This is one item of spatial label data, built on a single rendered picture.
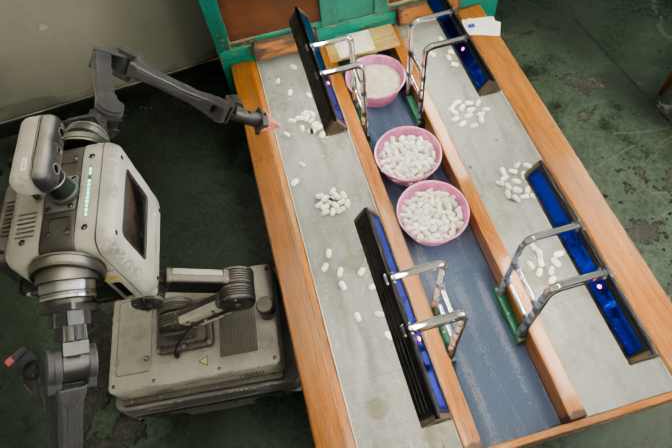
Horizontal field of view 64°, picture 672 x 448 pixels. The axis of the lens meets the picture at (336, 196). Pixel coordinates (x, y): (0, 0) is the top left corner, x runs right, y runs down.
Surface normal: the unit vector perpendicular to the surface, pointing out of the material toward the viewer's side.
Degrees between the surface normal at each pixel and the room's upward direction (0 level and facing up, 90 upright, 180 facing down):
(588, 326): 0
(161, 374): 1
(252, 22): 90
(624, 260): 0
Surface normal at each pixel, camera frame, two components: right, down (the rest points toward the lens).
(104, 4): 0.33, 0.79
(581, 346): -0.08, -0.53
